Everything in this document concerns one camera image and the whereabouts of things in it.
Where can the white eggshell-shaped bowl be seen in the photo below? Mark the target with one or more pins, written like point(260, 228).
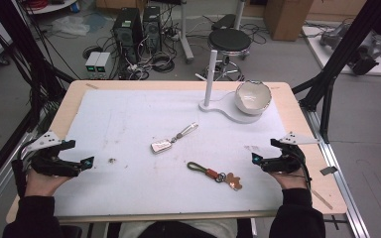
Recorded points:
point(253, 97)

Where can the white floor board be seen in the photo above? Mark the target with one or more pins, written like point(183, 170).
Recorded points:
point(322, 56)

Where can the aluminium frame rail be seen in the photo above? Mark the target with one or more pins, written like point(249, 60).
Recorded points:
point(0, 185)
point(339, 178)

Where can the person's torso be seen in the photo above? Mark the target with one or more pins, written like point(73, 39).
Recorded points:
point(178, 229)

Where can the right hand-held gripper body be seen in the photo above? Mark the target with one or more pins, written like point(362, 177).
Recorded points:
point(286, 162)

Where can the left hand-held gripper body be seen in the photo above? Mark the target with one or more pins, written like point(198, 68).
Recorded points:
point(46, 163)

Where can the person's left hand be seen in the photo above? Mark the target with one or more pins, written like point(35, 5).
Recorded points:
point(43, 185)

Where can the black computer tower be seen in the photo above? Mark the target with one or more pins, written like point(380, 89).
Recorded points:
point(126, 33)
point(152, 28)

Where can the white power supply box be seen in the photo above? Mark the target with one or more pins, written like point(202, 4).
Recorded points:
point(92, 64)
point(103, 64)

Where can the thin wooden stick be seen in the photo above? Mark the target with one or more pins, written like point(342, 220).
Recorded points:
point(322, 200)

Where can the cardboard box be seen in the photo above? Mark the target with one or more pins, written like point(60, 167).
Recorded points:
point(287, 18)

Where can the black round stool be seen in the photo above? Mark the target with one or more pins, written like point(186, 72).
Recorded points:
point(229, 39)

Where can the grey tape piece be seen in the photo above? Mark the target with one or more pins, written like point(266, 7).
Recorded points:
point(328, 170)

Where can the person's right hand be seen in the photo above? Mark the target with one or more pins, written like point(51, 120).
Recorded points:
point(291, 181)

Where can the white metal table leg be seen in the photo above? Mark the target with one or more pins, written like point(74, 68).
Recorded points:
point(239, 13)
point(185, 33)

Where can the grey device on board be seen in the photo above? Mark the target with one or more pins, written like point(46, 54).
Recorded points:
point(360, 49)

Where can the white round table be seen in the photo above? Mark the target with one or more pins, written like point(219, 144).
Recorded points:
point(51, 6)

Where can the white key stand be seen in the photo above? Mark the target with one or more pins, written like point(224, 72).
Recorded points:
point(210, 79)

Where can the black seat pad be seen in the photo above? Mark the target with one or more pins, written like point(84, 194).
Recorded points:
point(223, 21)

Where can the white table mat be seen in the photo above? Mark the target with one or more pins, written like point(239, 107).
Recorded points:
point(139, 188)

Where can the silver car key fob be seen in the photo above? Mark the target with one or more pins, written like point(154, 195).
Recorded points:
point(161, 146)

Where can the black metal frame strut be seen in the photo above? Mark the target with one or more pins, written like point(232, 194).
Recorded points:
point(23, 43)
point(340, 49)

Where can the clear plastic bag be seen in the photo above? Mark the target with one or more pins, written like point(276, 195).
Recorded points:
point(71, 25)

